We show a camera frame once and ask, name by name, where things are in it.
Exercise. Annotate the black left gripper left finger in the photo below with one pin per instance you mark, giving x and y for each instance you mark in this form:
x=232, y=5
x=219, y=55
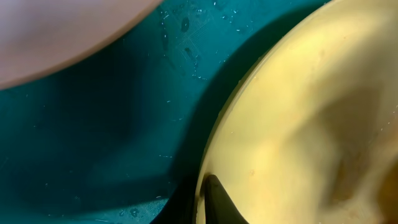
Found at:
x=179, y=208

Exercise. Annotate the yellow plate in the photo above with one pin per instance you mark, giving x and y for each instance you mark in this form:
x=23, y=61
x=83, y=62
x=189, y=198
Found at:
x=310, y=136

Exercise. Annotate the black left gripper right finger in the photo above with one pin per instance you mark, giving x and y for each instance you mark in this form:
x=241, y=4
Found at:
x=219, y=208

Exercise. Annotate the white plate with sauce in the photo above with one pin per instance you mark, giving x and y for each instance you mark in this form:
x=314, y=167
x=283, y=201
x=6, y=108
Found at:
x=40, y=37

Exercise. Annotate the teal plastic tray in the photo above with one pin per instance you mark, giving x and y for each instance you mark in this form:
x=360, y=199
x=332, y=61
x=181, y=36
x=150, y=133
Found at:
x=109, y=139

